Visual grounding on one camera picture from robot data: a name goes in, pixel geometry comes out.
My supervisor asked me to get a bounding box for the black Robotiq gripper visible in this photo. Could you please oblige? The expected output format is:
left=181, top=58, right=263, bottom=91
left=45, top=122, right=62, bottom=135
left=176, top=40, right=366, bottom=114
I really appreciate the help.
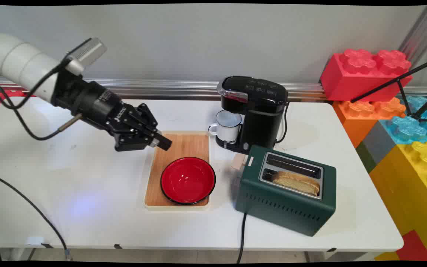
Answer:
left=52, top=70, right=172, bottom=152

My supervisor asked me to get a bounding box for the wooden tray with cream rim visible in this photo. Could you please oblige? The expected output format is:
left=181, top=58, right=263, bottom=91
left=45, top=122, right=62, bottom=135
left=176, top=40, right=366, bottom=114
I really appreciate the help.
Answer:
left=142, top=131, right=211, bottom=211

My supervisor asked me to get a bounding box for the white enamel mug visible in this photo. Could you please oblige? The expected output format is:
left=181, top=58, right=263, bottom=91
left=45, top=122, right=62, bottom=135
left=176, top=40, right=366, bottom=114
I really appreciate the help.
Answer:
left=208, top=110, right=242, bottom=144

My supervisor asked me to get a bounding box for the yellow giant building block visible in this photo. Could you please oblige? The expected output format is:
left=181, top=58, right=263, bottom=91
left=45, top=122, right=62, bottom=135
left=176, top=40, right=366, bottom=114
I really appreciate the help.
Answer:
left=368, top=141, right=427, bottom=261

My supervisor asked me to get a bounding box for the light blue giant building block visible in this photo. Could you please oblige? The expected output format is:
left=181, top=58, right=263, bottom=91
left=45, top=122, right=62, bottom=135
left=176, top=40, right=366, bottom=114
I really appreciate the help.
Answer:
left=379, top=96, right=427, bottom=145

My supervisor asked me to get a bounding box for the red giant building block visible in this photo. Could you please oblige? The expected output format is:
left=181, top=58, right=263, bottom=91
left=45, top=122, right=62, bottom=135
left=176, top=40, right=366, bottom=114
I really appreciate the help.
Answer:
left=320, top=49, right=413, bottom=102

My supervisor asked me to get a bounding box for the red bowl with black rim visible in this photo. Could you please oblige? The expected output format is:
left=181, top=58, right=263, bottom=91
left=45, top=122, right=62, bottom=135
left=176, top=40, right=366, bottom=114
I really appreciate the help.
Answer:
left=160, top=157, right=216, bottom=205

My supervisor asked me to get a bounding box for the black coffee machine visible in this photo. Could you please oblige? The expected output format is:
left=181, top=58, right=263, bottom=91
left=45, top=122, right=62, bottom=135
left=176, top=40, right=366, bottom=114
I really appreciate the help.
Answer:
left=215, top=76, right=289, bottom=155

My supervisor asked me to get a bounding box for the black tripod stand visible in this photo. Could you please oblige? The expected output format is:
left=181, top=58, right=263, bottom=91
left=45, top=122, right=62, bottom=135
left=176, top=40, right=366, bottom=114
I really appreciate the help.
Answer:
left=350, top=56, right=427, bottom=123

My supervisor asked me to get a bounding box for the toasted bread slice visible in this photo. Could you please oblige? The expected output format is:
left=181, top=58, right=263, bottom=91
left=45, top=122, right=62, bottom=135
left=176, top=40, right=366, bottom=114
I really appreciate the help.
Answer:
left=272, top=170, right=321, bottom=197

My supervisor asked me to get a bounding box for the aluminium rail along wall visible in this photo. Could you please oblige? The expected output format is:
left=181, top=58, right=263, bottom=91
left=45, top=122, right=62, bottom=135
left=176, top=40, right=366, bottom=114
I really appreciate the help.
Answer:
left=0, top=77, right=427, bottom=102

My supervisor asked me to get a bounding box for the grey giant building block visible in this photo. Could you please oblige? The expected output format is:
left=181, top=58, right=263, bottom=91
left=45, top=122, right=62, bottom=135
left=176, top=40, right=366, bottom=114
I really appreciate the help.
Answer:
left=355, top=119, right=397, bottom=173

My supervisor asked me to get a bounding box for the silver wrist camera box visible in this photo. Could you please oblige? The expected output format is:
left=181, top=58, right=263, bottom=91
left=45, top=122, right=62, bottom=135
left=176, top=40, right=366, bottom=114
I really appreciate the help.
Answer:
left=64, top=37, right=107, bottom=76

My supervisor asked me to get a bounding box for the orange giant building block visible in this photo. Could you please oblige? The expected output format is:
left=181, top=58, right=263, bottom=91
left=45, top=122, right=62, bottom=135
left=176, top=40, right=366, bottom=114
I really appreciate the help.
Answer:
left=332, top=97, right=407, bottom=149

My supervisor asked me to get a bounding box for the black cable over table edge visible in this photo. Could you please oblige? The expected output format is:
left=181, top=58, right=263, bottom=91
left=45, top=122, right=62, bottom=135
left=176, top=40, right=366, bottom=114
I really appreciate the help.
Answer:
left=0, top=171, right=72, bottom=261

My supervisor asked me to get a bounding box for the aluminium vertical profile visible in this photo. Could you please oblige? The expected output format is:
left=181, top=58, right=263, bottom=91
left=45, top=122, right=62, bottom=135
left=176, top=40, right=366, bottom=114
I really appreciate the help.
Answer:
left=399, top=5, right=427, bottom=67

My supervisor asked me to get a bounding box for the black toaster power cord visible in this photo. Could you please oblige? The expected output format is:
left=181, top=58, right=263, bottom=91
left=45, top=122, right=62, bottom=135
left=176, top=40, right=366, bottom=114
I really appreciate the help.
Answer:
left=236, top=211, right=249, bottom=264

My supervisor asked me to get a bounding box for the green two-slot toaster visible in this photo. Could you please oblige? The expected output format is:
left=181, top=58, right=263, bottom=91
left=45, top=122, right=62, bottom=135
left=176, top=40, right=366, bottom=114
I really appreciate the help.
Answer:
left=231, top=145, right=337, bottom=237

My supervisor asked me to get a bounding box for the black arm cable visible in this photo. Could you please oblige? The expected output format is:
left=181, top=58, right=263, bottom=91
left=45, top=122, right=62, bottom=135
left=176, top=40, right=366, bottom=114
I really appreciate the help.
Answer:
left=0, top=39, right=92, bottom=141

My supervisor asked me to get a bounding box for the black coffee machine cord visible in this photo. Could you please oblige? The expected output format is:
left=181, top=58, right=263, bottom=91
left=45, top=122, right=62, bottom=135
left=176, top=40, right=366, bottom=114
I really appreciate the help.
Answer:
left=275, top=101, right=290, bottom=144

